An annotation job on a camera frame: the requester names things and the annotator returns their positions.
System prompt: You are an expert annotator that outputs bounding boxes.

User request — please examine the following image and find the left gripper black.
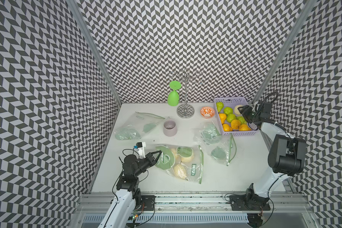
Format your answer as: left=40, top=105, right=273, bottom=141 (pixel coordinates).
left=133, top=150, right=162, bottom=177

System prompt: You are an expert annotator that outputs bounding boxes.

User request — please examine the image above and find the green pear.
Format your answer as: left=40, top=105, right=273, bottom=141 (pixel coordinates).
left=216, top=102, right=224, bottom=113
left=223, top=107, right=233, bottom=116
left=226, top=114, right=237, bottom=123
left=237, top=116, right=247, bottom=124

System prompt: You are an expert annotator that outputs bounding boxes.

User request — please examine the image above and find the yellow pear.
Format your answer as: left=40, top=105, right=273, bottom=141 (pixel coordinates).
left=238, top=124, right=251, bottom=131
left=230, top=119, right=241, bottom=130
left=218, top=113, right=227, bottom=125
left=222, top=124, right=233, bottom=132

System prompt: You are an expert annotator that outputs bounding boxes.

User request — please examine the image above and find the zip bag with beige fruit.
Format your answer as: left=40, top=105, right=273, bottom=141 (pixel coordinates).
left=155, top=144, right=204, bottom=184

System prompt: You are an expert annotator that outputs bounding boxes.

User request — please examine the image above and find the zip bag with green pears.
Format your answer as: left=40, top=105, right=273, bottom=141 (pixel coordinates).
left=114, top=112, right=165, bottom=141

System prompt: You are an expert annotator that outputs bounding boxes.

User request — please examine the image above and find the zip bag with orange fruit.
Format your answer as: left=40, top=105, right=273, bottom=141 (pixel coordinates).
left=194, top=122, right=237, bottom=166

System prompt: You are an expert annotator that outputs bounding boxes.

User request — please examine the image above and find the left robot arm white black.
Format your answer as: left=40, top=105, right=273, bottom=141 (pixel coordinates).
left=99, top=151, right=162, bottom=228

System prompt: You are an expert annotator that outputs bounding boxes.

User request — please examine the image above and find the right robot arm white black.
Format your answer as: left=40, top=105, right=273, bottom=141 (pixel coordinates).
left=238, top=92, right=307, bottom=210

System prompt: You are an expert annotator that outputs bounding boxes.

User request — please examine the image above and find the purple plastic basket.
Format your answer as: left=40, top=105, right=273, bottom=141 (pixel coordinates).
left=213, top=97, right=258, bottom=136

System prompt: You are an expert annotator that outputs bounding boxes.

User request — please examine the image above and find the lilac mug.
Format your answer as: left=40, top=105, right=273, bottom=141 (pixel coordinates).
left=163, top=117, right=178, bottom=137

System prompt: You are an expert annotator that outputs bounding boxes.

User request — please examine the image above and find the orange patterned small bowl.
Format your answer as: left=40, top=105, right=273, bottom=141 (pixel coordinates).
left=200, top=106, right=216, bottom=119

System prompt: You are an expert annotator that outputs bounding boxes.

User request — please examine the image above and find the chrome mug tree stand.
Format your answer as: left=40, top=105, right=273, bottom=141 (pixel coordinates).
left=171, top=68, right=204, bottom=119

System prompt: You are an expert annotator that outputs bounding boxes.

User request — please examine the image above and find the green plastic goblet upside down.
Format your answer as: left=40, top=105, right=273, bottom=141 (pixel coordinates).
left=167, top=81, right=181, bottom=106

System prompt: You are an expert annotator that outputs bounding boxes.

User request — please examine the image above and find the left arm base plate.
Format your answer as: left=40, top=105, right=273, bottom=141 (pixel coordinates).
left=136, top=195, right=156, bottom=211

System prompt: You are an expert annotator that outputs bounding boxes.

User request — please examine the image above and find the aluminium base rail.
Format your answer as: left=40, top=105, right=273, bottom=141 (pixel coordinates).
left=71, top=191, right=317, bottom=228

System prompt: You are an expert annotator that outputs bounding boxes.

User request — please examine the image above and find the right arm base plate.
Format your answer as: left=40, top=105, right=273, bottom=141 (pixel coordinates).
left=229, top=195, right=271, bottom=211

